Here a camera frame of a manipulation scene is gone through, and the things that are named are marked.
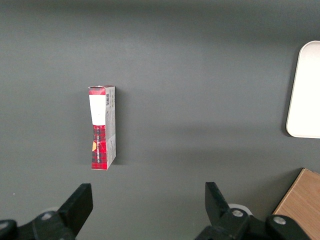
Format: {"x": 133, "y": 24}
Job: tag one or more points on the red plaid cardboard box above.
{"x": 98, "y": 147}

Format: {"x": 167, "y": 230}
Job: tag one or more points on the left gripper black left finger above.
{"x": 67, "y": 217}

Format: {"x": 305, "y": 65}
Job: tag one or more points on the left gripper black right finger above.
{"x": 220, "y": 212}

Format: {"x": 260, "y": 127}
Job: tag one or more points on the light wooden drawer cabinet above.
{"x": 305, "y": 200}

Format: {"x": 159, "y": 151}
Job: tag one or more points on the cream white flat tray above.
{"x": 306, "y": 95}

